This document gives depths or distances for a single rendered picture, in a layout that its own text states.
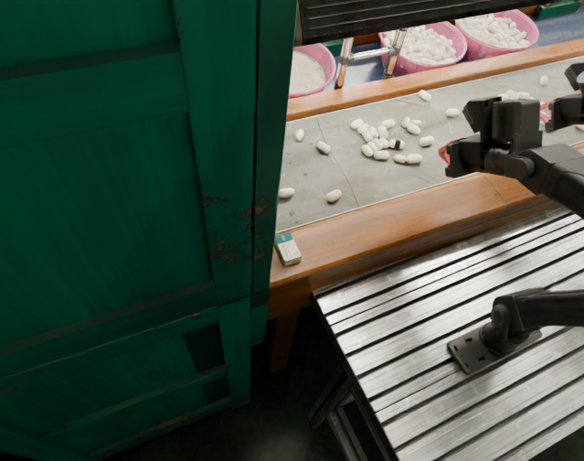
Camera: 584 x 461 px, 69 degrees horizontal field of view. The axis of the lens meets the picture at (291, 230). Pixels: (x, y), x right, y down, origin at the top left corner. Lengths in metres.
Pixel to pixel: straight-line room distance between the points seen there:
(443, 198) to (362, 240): 0.23
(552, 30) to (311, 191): 1.24
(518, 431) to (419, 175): 0.56
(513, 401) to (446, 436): 0.16
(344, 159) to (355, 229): 0.22
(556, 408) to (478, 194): 0.45
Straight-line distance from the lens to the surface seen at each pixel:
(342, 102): 1.15
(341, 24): 0.83
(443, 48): 1.49
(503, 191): 1.09
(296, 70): 1.27
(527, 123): 0.79
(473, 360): 0.94
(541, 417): 0.99
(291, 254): 0.81
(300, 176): 0.99
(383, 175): 1.03
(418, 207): 0.97
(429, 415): 0.89
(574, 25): 2.04
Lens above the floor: 1.49
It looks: 56 degrees down
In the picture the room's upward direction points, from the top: 9 degrees clockwise
